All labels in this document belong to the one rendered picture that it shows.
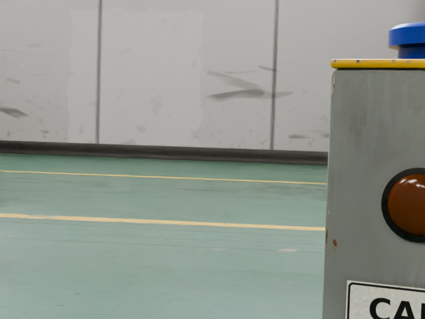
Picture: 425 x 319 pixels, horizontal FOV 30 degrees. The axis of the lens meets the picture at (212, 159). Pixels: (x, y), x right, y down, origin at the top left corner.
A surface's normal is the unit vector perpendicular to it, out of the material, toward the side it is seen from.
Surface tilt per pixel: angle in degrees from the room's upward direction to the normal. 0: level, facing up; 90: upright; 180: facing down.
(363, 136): 90
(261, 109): 90
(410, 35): 90
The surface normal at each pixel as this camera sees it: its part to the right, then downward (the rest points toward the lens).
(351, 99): -0.39, 0.04
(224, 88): -0.09, 0.05
